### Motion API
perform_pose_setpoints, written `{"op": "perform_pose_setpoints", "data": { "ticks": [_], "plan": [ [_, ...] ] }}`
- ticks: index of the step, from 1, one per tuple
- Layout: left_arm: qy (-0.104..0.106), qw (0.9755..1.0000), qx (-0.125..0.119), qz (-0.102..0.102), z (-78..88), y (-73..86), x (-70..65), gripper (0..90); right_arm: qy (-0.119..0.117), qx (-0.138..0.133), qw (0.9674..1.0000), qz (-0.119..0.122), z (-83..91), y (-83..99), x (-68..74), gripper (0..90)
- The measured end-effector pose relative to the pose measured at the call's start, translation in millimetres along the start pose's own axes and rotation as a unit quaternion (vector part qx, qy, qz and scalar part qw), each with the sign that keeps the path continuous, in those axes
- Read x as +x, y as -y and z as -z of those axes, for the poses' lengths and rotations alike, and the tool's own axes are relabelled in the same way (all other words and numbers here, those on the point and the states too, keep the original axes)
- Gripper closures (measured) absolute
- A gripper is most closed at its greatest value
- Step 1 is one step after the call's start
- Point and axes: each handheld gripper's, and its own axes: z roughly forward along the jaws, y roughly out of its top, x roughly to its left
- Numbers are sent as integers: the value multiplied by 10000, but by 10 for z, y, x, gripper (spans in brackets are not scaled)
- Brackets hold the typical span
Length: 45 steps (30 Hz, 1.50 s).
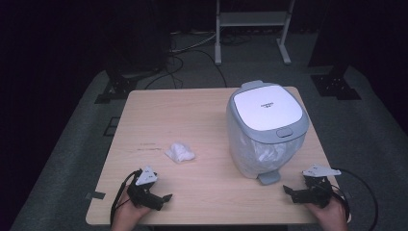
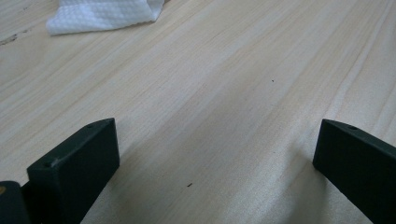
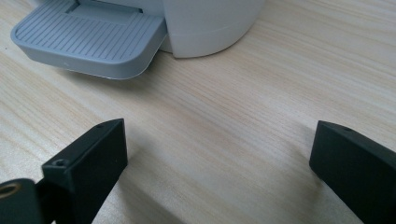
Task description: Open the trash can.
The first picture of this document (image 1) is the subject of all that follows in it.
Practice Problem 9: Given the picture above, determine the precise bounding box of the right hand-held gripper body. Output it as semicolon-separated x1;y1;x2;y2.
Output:
301;164;343;209

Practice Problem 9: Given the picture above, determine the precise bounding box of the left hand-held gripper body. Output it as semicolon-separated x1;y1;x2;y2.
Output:
126;165;165;210

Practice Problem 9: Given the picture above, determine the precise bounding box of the white tissue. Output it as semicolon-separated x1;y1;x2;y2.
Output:
164;141;196;165

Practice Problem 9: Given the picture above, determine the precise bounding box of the grey white lidded trash can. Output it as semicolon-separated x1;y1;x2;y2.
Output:
225;79;311;187

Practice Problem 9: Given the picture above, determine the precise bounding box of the person's left hand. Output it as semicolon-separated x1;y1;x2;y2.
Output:
110;185;154;231

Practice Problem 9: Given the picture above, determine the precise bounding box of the person's right hand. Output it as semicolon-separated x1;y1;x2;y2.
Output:
304;195;349;231

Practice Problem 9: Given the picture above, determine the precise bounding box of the grey tape strip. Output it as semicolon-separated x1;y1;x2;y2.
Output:
84;191;107;201

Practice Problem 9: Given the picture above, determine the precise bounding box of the black stand base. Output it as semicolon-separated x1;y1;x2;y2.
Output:
310;64;363;101
93;60;140;105

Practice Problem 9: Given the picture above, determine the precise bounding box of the white metal stand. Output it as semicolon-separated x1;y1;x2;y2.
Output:
214;0;296;66

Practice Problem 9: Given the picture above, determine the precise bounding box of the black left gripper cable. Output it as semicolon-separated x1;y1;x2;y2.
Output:
110;168;142;226

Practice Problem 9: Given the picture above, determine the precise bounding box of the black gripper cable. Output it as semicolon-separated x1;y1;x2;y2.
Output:
331;167;380;231
110;168;142;226

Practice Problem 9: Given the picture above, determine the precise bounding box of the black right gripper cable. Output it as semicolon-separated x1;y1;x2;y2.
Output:
331;167;380;231

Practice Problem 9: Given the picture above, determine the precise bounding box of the black floor cable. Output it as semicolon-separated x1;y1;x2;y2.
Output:
143;47;229;90

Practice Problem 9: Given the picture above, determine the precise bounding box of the grey floor cable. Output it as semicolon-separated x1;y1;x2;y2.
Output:
168;30;217;54

